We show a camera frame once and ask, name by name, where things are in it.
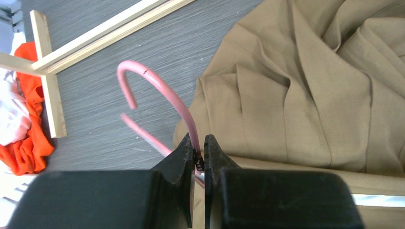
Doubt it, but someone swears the orange cloth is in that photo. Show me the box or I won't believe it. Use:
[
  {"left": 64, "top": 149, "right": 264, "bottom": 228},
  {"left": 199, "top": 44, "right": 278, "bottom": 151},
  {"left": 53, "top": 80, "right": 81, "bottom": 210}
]
[{"left": 0, "top": 42, "right": 55, "bottom": 177}]

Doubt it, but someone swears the aluminium rail frame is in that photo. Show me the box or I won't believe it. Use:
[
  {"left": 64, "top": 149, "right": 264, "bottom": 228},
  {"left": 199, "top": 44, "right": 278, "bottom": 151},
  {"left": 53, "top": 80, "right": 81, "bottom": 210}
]
[{"left": 0, "top": 0, "right": 25, "bottom": 33}]

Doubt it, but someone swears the white cloth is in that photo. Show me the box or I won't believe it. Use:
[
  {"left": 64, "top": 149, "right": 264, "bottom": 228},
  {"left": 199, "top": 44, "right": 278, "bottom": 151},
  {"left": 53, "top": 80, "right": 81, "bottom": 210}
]
[{"left": 0, "top": 30, "right": 37, "bottom": 229}]

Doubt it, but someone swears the pink wire hanger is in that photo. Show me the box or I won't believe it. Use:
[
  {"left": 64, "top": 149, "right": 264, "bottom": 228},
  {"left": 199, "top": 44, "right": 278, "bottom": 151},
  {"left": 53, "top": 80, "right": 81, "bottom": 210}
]
[{"left": 117, "top": 61, "right": 204, "bottom": 175}]

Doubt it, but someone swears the tan brown garment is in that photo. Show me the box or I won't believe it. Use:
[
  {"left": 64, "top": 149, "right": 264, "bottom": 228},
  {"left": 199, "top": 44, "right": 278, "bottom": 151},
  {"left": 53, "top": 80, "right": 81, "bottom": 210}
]
[{"left": 172, "top": 0, "right": 405, "bottom": 229}]

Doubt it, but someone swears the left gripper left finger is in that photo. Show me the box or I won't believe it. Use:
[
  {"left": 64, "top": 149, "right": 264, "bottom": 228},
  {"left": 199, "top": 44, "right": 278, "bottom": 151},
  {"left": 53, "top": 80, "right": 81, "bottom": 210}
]
[{"left": 7, "top": 135, "right": 194, "bottom": 229}]

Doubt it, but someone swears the wooden clothes rack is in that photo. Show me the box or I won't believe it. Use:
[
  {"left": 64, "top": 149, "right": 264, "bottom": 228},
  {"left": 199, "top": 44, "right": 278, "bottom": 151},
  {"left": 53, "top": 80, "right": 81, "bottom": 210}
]
[{"left": 0, "top": 0, "right": 193, "bottom": 138}]

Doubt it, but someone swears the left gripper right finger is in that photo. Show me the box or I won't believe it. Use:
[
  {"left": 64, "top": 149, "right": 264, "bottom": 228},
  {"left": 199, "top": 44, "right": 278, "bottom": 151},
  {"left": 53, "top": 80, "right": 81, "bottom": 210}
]
[{"left": 204, "top": 135, "right": 364, "bottom": 229}]

